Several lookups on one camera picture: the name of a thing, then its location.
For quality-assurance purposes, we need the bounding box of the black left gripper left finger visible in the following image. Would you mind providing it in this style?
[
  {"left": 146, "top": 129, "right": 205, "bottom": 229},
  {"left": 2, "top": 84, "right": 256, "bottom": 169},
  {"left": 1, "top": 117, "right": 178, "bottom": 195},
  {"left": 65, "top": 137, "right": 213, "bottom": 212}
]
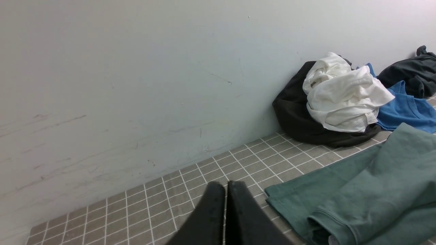
[{"left": 167, "top": 182, "right": 225, "bottom": 245}]

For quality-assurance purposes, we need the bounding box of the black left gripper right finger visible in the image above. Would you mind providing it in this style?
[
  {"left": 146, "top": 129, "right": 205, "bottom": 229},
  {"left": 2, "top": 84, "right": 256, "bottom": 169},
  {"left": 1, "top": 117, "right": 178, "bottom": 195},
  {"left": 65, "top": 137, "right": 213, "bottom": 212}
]
[{"left": 225, "top": 180, "right": 293, "bottom": 245}]

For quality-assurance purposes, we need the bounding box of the green long-sleeve top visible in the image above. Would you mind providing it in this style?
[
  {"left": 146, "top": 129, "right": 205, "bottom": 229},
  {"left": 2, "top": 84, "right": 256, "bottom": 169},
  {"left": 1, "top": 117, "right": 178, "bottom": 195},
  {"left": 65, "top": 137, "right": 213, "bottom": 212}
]
[{"left": 265, "top": 124, "right": 436, "bottom": 245}]

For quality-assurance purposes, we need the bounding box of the grey checked tablecloth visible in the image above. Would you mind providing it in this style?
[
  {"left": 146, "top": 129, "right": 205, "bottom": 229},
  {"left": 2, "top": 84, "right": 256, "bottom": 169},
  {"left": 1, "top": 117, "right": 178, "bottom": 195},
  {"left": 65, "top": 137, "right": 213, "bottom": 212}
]
[{"left": 26, "top": 95, "right": 436, "bottom": 245}]

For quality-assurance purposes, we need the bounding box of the black garment under pile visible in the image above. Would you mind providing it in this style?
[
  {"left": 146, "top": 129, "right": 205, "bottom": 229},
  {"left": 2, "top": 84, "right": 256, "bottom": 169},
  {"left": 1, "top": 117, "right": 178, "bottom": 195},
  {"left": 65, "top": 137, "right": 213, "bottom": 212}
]
[{"left": 272, "top": 61, "right": 382, "bottom": 148}]

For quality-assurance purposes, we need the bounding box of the white crumpled shirt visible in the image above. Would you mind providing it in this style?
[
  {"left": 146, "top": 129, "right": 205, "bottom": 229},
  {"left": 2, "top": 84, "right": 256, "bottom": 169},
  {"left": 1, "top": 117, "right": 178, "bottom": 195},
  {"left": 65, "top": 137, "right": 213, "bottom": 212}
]
[{"left": 302, "top": 52, "right": 394, "bottom": 133}]

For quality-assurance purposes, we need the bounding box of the blue t-shirt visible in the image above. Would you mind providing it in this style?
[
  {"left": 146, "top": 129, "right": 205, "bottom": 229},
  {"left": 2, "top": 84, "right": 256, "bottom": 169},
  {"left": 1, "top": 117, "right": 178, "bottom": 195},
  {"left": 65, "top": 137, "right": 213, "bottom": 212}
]
[{"left": 377, "top": 81, "right": 435, "bottom": 133}]

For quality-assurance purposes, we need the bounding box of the dark grey crumpled garment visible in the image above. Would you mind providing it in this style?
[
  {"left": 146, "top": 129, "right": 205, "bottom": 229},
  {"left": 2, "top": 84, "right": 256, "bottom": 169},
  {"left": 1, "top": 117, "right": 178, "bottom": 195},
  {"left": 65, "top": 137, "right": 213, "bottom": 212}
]
[{"left": 377, "top": 45, "right": 436, "bottom": 99}]

